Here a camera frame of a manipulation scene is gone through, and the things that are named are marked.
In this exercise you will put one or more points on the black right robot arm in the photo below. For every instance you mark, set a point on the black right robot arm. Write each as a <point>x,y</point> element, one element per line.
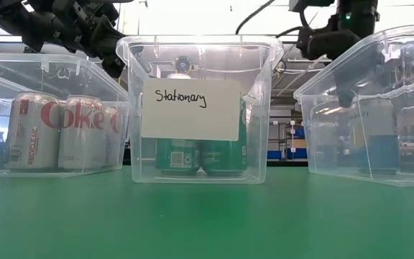
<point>358,14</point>

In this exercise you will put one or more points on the black overhead camera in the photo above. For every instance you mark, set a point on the black overhead camera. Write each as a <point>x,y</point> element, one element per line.
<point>182,64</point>

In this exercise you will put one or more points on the white dome fixture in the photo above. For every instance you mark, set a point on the white dome fixture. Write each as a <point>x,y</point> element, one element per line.
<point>178,76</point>

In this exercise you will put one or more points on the silver Diet Coke can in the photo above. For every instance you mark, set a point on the silver Diet Coke can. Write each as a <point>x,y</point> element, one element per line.
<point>83,140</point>
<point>115,144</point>
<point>32,136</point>

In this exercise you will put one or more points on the blue storage crates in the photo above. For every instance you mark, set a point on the blue storage crates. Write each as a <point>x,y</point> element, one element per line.
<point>297,153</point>

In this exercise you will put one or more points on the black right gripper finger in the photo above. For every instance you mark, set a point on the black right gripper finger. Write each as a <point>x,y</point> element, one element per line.
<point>345,82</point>

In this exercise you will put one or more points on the white paper label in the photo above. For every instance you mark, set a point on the white paper label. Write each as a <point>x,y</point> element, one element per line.
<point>192,118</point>

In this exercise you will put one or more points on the clear plastic bin with label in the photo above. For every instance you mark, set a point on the clear plastic bin with label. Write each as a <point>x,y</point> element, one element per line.
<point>200,54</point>

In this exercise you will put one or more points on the green Sprite can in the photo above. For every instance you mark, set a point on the green Sprite can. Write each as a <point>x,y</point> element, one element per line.
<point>178,158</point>
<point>225,158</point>

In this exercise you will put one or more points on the white blue Spindrift can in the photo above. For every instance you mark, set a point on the white blue Spindrift can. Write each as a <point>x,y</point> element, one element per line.
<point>381,144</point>

